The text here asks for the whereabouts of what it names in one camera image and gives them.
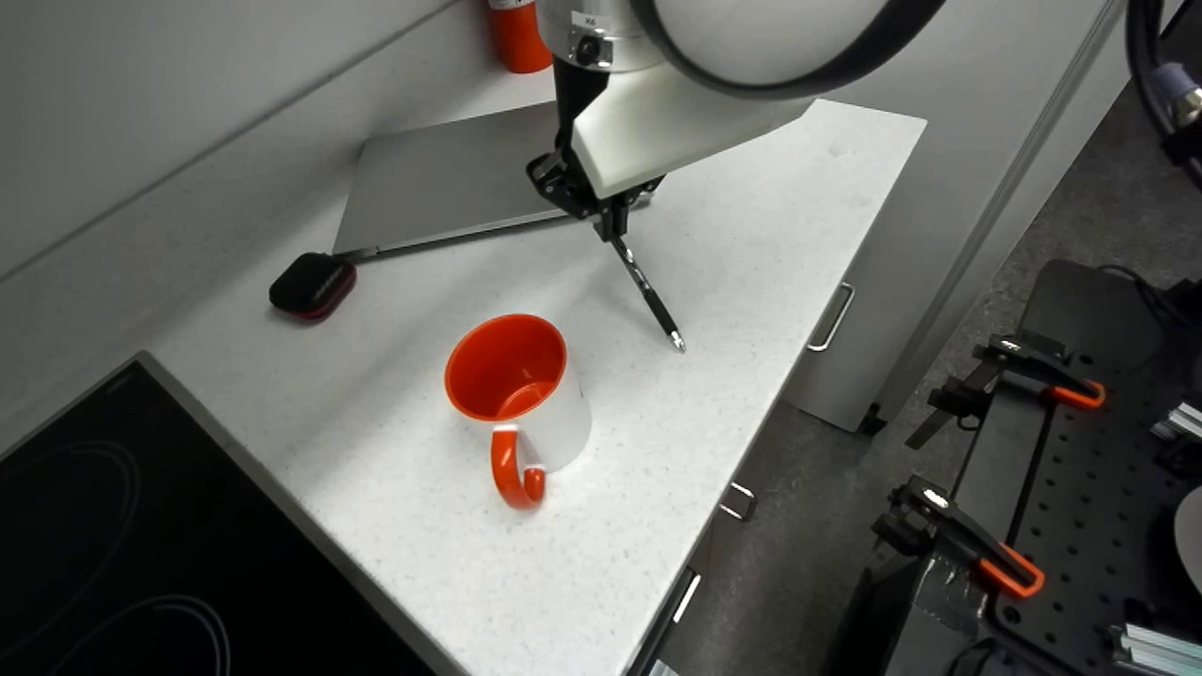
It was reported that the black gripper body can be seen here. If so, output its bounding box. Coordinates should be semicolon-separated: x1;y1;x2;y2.
549;8;619;171

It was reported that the dark blue pen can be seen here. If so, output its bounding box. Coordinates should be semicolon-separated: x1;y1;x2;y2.
609;238;690;356

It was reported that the white mug orange interior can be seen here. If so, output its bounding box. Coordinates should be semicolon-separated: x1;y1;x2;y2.
441;311;597;516

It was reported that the orange bottle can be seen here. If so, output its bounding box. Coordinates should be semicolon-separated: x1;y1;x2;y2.
483;0;557;74

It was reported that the small black case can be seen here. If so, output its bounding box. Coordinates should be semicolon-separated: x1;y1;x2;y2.
268;249;362;327

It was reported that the black perforated mounting board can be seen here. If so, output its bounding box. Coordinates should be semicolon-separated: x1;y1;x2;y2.
874;254;1202;676

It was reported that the black glass cooktop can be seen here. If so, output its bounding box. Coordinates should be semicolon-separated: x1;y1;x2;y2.
0;356;436;676

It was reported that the white striped small object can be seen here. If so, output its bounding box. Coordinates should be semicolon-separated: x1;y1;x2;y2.
1151;400;1202;446

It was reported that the grey round plate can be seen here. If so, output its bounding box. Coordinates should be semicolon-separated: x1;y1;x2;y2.
1171;485;1202;600

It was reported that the silver aluminium profile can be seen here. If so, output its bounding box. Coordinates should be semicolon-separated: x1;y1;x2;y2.
1105;621;1202;676

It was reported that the grey metal base plate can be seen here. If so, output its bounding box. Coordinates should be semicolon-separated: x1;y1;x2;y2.
329;98;581;268

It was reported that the metal drawer handle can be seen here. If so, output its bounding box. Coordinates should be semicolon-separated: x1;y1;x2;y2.
664;567;706;630
714;477;760;527
803;277;860;356

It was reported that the black clamp orange handle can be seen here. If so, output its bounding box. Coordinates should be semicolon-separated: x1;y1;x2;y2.
870;473;1052;606
905;330;1111;450

